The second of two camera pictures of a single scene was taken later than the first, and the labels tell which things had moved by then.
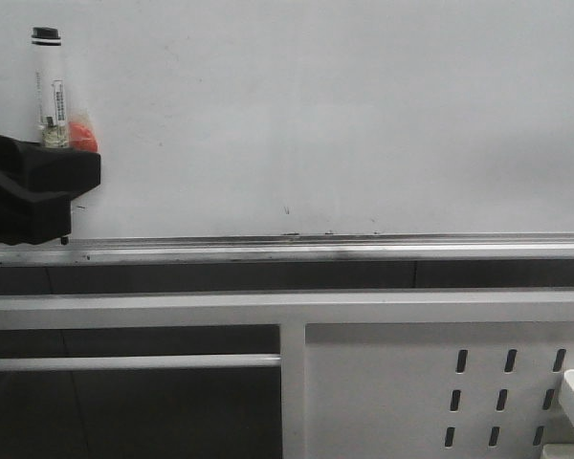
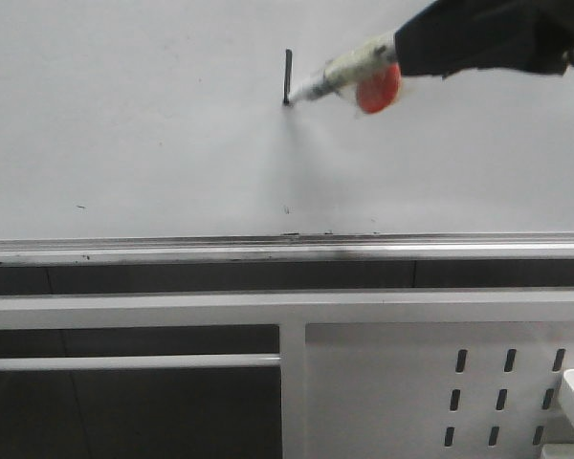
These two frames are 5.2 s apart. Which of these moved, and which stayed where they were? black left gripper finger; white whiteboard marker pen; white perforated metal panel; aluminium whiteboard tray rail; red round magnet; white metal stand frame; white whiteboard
Moved: white whiteboard marker pen; red round magnet; black left gripper finger
Stayed: aluminium whiteboard tray rail; white metal stand frame; white whiteboard; white perforated metal panel
